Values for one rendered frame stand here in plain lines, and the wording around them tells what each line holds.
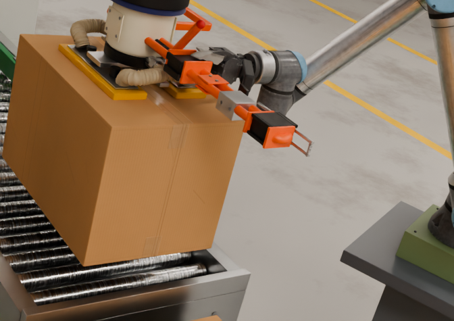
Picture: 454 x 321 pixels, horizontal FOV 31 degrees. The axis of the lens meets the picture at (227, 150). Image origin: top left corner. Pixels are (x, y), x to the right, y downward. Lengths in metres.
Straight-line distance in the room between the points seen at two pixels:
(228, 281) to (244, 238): 1.47
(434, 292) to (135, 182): 0.90
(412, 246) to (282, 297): 1.16
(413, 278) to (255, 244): 1.53
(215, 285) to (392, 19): 0.89
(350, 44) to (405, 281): 0.68
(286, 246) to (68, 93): 1.97
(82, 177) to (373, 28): 0.88
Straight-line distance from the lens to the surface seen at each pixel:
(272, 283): 3.60
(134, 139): 2.00
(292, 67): 2.23
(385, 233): 2.60
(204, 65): 2.05
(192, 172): 2.15
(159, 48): 2.13
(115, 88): 2.13
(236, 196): 4.21
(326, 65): 2.34
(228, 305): 2.47
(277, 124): 1.79
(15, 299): 2.16
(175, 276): 2.46
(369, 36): 2.30
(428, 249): 2.46
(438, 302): 2.38
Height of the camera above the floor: 1.88
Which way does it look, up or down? 24 degrees down
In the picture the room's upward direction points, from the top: 15 degrees clockwise
